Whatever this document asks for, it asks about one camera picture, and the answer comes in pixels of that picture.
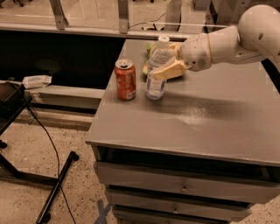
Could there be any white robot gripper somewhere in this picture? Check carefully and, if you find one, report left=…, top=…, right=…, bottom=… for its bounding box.
left=151, top=33, right=212, bottom=81

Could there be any clear plastic water bottle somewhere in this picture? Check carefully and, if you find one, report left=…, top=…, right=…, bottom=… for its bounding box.
left=145, top=36, right=172, bottom=100

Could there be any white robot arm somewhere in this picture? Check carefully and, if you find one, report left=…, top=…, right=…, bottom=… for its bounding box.
left=150, top=4, right=280, bottom=88

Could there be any orange soda can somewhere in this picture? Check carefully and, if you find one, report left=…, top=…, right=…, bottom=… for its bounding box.
left=114, top=59, right=136, bottom=101

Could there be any green snack chip bag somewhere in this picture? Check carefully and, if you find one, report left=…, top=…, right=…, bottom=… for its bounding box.
left=143, top=43, right=158, bottom=75

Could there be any grey drawer cabinet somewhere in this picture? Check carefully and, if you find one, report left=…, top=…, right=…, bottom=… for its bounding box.
left=85, top=38, right=280, bottom=224

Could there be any top grey drawer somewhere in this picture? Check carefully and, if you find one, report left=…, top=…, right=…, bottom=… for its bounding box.
left=94, top=162, right=280, bottom=204

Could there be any grey drawer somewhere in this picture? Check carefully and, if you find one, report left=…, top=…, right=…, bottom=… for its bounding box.
left=94, top=162, right=280, bottom=204
left=112, top=205, right=231, bottom=224
left=106, top=189, right=251, bottom=221

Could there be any middle grey drawer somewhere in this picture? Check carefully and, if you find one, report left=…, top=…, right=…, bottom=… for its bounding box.
left=106, top=189, right=251, bottom=221

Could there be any white wipes packet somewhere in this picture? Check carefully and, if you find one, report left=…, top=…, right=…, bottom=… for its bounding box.
left=22, top=75, right=52, bottom=89

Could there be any bottom grey drawer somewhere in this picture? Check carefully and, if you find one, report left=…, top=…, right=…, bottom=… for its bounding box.
left=112, top=205, right=231, bottom=224

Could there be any black metal stand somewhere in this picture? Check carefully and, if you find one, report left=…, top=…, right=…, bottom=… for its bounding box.
left=0, top=81, right=81, bottom=224

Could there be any middle metal railing bracket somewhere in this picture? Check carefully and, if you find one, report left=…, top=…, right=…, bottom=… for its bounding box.
left=118, top=0, right=129, bottom=34

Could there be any metal railing bracket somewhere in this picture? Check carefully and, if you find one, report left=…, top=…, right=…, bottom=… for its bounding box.
left=229, top=0, right=251, bottom=25
left=118, top=0, right=129, bottom=34
left=49, top=0, right=68, bottom=30

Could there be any right metal railing bracket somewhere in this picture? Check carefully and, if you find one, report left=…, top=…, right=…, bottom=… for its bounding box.
left=229, top=0, right=251, bottom=25

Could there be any left metal railing bracket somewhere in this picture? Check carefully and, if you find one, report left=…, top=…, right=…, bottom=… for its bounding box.
left=49, top=0, right=68, bottom=30

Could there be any black cable on floor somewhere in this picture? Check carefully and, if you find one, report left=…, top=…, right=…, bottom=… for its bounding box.
left=25, top=104, right=77, bottom=224

